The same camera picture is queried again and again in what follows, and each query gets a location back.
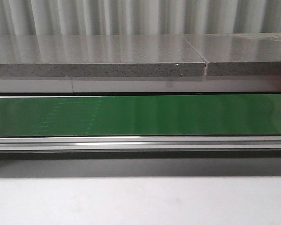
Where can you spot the green conveyor belt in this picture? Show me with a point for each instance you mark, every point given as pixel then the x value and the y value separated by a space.
pixel 220 114

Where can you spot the aluminium conveyor frame rail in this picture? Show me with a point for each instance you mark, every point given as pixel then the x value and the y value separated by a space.
pixel 106 144

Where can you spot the white corrugated curtain backdrop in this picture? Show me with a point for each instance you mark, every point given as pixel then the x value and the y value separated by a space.
pixel 125 17

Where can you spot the grey speckled stone countertop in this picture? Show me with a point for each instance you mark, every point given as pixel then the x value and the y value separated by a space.
pixel 192 55

